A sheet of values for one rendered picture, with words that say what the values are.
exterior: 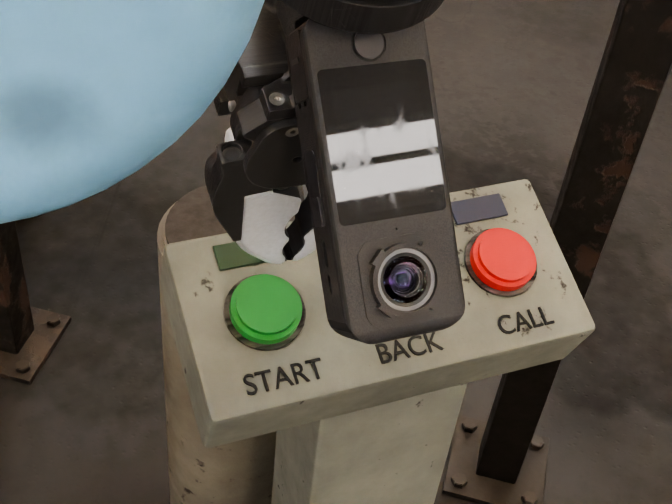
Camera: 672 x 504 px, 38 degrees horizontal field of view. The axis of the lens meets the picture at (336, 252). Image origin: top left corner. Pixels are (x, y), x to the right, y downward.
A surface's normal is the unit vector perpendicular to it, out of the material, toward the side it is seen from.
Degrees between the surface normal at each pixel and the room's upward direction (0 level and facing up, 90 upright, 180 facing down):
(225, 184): 110
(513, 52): 0
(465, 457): 0
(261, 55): 20
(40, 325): 0
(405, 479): 90
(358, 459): 90
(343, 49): 49
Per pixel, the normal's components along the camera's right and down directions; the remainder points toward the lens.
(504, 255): 0.20, -0.47
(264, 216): 0.30, 0.87
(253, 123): -0.43, -0.25
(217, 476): -0.18, 0.65
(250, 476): 0.28, 0.67
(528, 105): 0.08, -0.73
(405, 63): 0.31, 0.01
